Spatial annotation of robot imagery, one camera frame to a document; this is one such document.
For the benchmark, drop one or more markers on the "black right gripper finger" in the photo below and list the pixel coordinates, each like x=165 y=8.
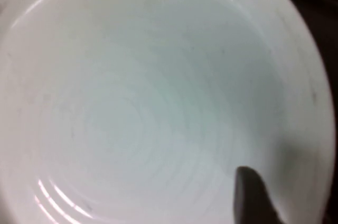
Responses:
x=251 y=197

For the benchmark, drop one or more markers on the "mint green plate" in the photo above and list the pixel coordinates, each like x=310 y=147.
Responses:
x=148 y=97

